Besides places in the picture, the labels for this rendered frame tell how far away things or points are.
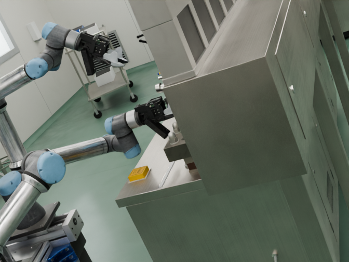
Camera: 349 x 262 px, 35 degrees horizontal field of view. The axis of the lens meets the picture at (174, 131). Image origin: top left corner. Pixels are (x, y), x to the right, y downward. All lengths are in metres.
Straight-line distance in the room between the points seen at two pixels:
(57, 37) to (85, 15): 6.17
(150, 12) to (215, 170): 0.40
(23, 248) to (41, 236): 0.11
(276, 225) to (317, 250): 0.61
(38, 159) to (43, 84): 5.84
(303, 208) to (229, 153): 0.26
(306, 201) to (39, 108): 6.47
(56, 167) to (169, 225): 0.49
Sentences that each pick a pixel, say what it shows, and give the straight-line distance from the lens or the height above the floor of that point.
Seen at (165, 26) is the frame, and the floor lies 1.57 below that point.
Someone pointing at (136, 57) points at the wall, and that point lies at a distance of 8.42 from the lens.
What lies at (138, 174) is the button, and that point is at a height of 0.92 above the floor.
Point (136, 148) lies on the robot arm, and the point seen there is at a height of 0.99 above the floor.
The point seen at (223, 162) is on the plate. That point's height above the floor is 1.22.
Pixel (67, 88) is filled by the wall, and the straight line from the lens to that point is 8.42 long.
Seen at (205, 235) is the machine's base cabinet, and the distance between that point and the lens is 2.21.
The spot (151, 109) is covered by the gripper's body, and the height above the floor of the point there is 1.14.
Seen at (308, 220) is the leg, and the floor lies 0.97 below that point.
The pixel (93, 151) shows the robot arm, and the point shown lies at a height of 1.05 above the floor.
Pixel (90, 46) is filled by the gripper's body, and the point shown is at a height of 1.45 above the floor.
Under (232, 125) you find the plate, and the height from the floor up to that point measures 1.31.
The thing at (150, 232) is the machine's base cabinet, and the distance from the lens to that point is 2.27.
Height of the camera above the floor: 1.77
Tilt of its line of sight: 19 degrees down
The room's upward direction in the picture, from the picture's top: 24 degrees counter-clockwise
